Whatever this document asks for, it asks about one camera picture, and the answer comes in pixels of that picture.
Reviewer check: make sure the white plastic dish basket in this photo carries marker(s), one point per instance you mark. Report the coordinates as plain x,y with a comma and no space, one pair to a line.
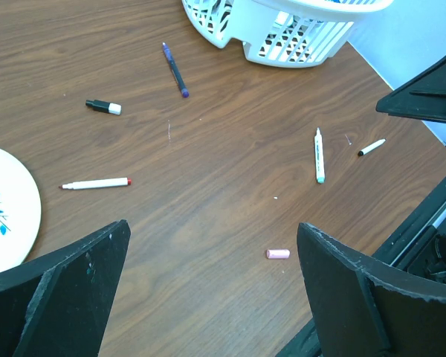
281,33

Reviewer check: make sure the white marker with green end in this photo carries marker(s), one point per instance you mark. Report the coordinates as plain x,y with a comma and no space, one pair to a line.
319,159

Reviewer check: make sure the pink pen cap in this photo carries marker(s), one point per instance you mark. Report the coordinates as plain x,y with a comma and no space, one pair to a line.
278,254

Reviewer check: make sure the black and white pen cap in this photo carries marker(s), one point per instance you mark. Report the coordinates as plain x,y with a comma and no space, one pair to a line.
103,106

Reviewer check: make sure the purple pen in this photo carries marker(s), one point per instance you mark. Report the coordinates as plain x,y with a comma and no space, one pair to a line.
175,71

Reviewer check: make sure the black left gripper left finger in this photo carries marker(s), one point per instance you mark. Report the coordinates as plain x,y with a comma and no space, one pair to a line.
59,304

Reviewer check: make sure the round pastel plate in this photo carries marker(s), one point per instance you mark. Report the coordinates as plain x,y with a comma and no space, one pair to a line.
20,211

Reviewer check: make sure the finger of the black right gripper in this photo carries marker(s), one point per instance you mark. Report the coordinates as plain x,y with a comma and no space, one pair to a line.
421,98

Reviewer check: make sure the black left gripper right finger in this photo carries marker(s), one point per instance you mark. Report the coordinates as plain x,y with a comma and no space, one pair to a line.
363,307

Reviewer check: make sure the small black-tipped white marker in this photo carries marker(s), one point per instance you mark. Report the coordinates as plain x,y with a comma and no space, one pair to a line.
371,147

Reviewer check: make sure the red-tipped white marker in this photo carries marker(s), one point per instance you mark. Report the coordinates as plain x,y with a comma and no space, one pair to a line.
97,184

